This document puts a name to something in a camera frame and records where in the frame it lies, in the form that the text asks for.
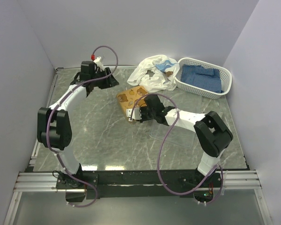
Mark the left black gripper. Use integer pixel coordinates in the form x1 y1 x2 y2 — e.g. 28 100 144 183
91 67 119 90

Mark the silver tin lid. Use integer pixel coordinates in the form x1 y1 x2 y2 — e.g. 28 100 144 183
116 86 148 116

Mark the clear plastic tray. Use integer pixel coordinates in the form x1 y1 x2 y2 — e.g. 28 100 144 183
149 88 202 149

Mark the gold cookie tin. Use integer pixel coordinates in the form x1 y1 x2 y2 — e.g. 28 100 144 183
127 114 141 124

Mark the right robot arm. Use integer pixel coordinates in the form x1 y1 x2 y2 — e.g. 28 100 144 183
137 94 234 187

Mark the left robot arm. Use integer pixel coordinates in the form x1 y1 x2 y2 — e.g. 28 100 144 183
37 57 119 188

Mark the white crumpled shirt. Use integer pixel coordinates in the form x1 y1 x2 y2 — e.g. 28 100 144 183
127 54 180 93

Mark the blue folded cloth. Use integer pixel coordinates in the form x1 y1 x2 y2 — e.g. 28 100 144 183
180 65 223 93

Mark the white laundry basket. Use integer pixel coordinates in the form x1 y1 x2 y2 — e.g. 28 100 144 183
175 58 232 99

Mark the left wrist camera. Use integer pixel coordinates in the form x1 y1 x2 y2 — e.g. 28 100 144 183
90 54 104 70

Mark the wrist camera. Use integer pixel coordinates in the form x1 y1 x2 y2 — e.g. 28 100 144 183
126 107 141 116
90 54 104 70

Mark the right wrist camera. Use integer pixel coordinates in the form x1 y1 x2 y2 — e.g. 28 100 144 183
126 107 141 116

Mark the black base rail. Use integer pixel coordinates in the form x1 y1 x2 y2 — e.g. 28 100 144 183
55 170 223 203

